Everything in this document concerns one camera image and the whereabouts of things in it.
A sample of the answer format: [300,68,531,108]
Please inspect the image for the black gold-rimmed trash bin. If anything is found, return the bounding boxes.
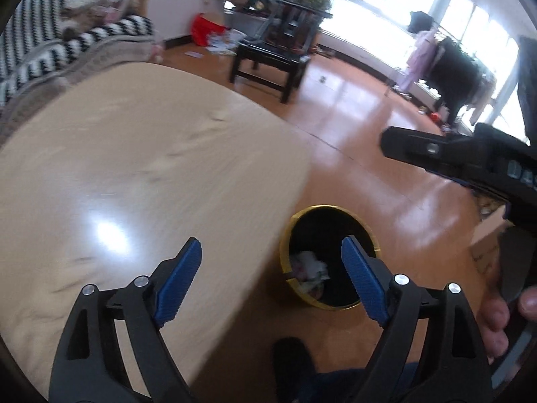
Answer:
[280,205,380,312]

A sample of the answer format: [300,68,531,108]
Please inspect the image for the cardboard box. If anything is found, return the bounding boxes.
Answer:
[468,206,515,273]

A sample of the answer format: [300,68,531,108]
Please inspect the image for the person's dark shoe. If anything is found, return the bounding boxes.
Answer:
[273,337,320,403]

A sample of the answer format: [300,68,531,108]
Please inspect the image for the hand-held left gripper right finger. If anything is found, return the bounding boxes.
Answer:
[341,235,492,403]

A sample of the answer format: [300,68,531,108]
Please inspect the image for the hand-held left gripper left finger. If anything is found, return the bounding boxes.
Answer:
[48,237,203,403]

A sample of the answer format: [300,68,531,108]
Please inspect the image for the dark wooden chair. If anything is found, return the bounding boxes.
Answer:
[229,0,334,105]

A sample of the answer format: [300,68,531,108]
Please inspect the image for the black-white striped sofa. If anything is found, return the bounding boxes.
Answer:
[0,0,156,143]

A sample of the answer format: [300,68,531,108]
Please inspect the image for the pink hanging garment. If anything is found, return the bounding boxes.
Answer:
[396,29,439,93]

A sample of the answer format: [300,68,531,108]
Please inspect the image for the black hanging garment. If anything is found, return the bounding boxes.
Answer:
[424,36,496,122]

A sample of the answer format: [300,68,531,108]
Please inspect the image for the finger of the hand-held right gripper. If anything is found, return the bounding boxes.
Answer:
[380,126,480,178]

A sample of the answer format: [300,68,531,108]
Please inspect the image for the red bag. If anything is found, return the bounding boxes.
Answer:
[191,12,227,47]

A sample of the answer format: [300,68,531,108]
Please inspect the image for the beige plush toy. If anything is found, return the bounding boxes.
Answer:
[61,4,110,40]

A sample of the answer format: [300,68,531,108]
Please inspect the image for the clear bubble wrap bag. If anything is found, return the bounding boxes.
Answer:
[289,251,330,292]

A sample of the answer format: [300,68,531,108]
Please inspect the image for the person's right hand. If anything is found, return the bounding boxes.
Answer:
[478,285,537,365]

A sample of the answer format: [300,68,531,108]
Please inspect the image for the scattered papers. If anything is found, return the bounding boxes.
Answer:
[207,29,246,55]

